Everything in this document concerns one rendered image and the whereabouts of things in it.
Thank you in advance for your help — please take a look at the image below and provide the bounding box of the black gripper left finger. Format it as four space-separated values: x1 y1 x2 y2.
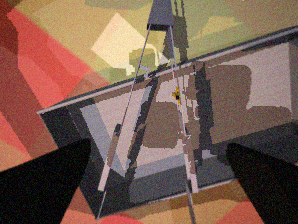
0 138 91 224

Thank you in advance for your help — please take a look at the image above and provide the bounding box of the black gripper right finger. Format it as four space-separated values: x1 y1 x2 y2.
226 143 298 224

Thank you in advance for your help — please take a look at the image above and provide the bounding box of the dark grey roasting tin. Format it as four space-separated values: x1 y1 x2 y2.
36 25 298 220

